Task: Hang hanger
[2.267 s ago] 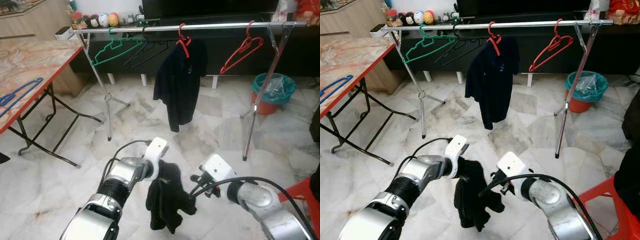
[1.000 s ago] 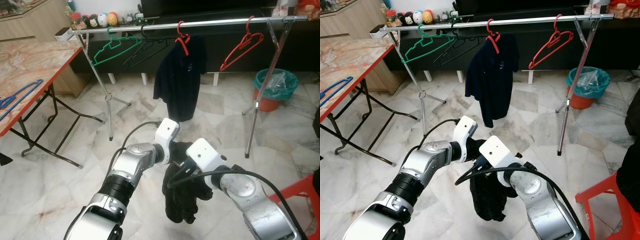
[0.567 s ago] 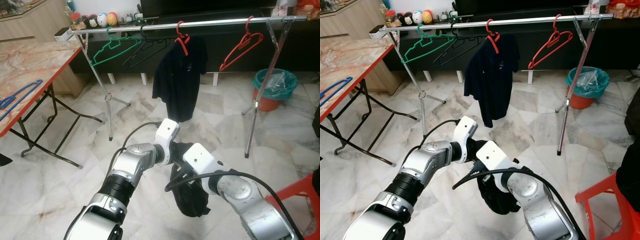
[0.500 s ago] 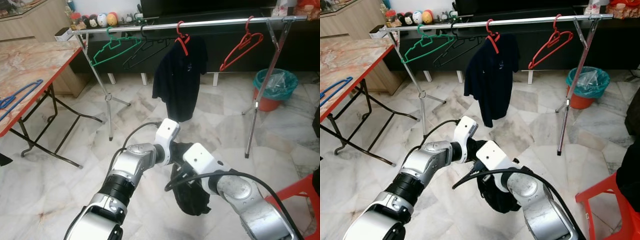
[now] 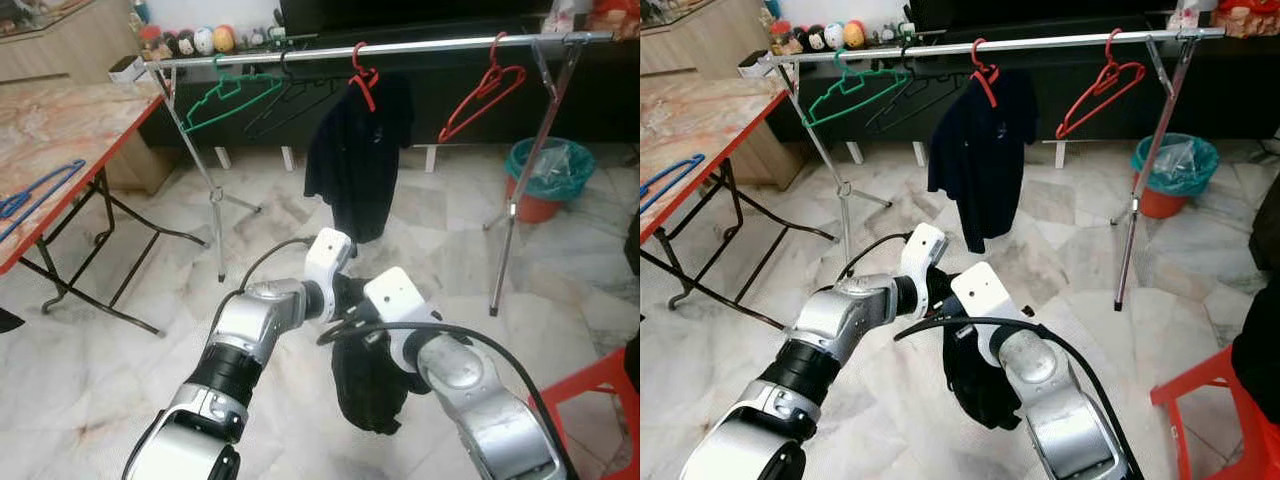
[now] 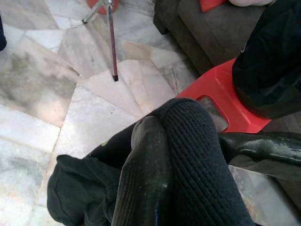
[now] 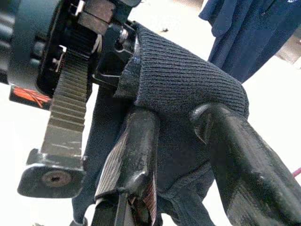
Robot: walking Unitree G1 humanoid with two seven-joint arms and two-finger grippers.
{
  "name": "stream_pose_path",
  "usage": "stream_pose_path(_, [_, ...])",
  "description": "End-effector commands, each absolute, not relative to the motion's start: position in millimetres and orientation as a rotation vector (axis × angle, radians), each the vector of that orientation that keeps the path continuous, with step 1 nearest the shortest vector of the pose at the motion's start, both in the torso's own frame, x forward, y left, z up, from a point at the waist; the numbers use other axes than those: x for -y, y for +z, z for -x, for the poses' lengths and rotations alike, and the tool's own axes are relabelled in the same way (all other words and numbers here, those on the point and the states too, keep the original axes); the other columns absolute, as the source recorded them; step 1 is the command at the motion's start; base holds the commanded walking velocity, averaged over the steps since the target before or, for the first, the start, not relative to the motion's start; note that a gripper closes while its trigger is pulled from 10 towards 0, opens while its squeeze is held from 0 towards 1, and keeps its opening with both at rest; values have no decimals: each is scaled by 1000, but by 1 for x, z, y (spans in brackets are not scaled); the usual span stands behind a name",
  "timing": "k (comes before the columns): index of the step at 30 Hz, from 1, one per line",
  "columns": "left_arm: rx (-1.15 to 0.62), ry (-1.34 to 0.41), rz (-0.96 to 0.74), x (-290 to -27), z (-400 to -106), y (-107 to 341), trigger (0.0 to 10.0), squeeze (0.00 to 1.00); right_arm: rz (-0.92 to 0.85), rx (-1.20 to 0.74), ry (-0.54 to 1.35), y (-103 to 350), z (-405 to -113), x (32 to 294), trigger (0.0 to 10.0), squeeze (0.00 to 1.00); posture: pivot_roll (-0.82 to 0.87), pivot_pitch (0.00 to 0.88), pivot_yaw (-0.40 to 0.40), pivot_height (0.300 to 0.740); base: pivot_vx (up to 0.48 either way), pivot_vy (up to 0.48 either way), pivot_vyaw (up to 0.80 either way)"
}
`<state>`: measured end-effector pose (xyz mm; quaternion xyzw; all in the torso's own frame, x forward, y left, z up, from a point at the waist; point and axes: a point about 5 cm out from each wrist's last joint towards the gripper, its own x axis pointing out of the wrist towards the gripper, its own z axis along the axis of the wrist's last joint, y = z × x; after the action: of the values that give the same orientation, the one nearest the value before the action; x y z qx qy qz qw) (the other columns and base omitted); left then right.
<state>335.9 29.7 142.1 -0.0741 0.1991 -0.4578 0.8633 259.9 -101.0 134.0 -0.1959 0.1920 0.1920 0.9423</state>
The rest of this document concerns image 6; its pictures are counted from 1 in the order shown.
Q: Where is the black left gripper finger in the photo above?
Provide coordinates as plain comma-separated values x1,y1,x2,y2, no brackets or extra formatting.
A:
110,115,170,226

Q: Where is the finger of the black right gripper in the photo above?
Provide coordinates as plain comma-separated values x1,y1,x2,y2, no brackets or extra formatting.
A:
229,155,301,182
218,132,301,165

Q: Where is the black garment with green logo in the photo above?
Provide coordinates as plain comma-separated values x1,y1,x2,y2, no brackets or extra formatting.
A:
47,97,256,226

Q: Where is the red plastic stool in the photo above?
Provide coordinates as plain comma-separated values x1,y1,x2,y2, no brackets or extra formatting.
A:
176,57,272,134

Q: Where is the silver metal clothes rack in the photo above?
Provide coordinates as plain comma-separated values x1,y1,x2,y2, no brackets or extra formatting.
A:
81,0,119,82

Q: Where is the dark grey fabric sofa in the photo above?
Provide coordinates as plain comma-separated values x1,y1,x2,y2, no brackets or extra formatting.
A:
152,0,269,76

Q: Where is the pink cat face cushion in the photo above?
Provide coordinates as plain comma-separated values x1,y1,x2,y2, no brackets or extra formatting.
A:
229,0,275,7

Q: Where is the red cushion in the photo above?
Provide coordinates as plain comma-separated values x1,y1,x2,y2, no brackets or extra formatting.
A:
198,0,228,12

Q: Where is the black shirt small white print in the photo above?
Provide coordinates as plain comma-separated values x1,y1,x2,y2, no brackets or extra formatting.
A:
0,14,7,51

